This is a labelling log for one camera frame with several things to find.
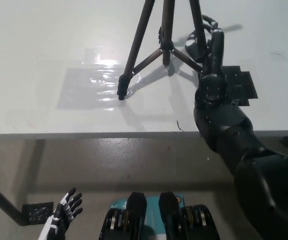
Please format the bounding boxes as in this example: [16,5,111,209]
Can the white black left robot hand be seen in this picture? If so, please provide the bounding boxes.
[37,187,84,240]

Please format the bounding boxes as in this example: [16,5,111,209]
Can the bronze and black camera tripod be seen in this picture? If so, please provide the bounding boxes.
[117,0,210,101]

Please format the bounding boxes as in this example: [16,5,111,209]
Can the black metal table leg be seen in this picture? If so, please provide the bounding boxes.
[0,174,28,227]

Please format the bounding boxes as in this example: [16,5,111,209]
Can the black floor tape patch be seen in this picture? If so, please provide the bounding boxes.
[21,201,54,224]

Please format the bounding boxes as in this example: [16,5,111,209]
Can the clear plastic tape sheet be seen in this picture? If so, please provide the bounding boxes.
[56,46,143,111]

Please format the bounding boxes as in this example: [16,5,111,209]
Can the black mat on table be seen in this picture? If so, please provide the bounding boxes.
[222,65,259,107]

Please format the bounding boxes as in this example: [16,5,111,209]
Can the thin dark curved thread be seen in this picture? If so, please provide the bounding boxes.
[270,51,286,61]

